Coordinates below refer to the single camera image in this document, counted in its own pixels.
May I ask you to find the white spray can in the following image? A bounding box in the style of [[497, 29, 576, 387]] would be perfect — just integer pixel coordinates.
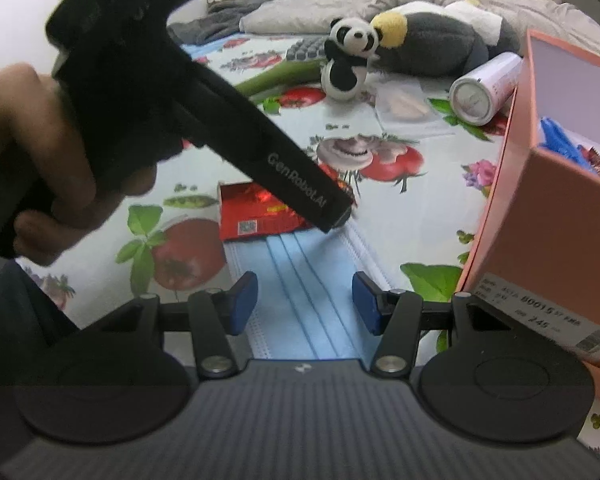
[[448, 52, 524, 126]]

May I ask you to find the dark grey cloth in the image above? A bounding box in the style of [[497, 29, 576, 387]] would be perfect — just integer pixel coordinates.
[[169, 0, 327, 45]]

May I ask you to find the clear plastic packet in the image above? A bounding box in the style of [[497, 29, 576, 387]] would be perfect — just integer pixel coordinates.
[[374, 79, 457, 137]]

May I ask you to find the small panda plush toy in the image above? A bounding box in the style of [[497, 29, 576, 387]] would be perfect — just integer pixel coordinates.
[[321, 16, 384, 102]]

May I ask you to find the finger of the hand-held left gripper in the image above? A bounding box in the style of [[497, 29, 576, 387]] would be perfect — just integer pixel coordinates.
[[322, 187, 355, 234]]

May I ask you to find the grey pillow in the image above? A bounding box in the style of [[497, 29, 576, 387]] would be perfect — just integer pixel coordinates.
[[239, 0, 377, 37]]

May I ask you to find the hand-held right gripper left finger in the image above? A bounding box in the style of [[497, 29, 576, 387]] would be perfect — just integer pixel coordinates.
[[95, 270, 259, 379]]

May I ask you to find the large grey plush toy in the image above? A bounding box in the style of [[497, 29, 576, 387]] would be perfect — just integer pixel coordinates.
[[369, 0, 524, 79]]

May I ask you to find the blue face mask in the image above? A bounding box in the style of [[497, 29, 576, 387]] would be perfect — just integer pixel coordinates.
[[224, 219, 397, 362]]

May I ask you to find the person's left hand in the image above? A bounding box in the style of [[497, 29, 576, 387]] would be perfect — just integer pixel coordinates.
[[0, 62, 159, 267]]

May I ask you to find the fruit printed bed sheet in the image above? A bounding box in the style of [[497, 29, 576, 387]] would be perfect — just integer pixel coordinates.
[[14, 30, 600, 442]]

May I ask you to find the bright red foil wrapper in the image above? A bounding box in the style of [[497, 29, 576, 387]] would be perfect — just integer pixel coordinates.
[[217, 182, 357, 244]]

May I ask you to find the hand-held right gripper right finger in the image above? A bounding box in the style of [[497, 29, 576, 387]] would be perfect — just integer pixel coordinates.
[[352, 270, 517, 378]]

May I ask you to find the pink cardboard box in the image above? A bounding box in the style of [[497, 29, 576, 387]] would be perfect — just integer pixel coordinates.
[[462, 28, 600, 377]]

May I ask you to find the blue plastic tissue packet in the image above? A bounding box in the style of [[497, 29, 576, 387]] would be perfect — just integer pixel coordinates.
[[539, 117, 597, 172]]

